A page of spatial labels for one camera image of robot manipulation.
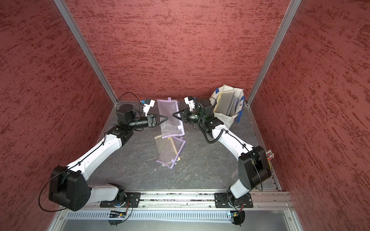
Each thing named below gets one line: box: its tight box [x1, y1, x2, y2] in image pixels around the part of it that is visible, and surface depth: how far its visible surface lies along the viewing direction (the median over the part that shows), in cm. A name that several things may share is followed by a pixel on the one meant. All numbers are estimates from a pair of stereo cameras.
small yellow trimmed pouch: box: [213, 90, 236, 117], surface depth 94 cm
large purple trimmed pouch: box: [156, 136, 187, 169], surface depth 94 cm
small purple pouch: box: [157, 97, 185, 139], surface depth 74 cm
